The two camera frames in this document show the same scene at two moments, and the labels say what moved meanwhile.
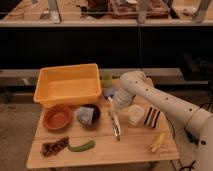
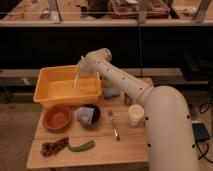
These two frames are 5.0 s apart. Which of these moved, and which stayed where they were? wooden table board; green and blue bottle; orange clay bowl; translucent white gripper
Moved: translucent white gripper
Stayed: wooden table board; orange clay bowl; green and blue bottle
